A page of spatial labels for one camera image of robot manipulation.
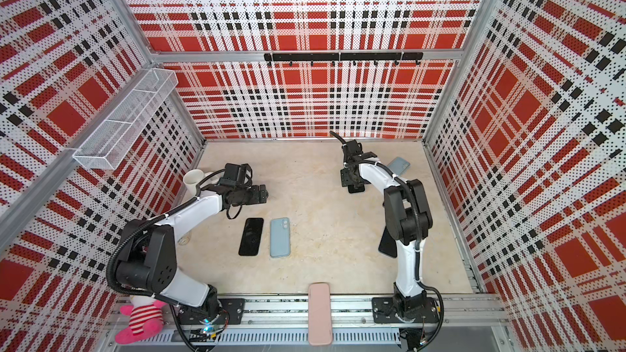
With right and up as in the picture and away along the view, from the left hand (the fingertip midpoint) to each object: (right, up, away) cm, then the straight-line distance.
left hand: (258, 198), depth 92 cm
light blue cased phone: (+9, -15, -2) cm, 17 cm away
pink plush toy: (-25, -31, -24) cm, 46 cm away
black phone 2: (+49, -16, -5) cm, 52 cm away
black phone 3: (+37, +3, +4) cm, 38 cm away
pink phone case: (+24, -32, -20) cm, 45 cm away
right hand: (+38, +7, +6) cm, 39 cm away
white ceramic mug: (-30, +8, +8) cm, 32 cm away
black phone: (-2, -15, -1) cm, 15 cm away
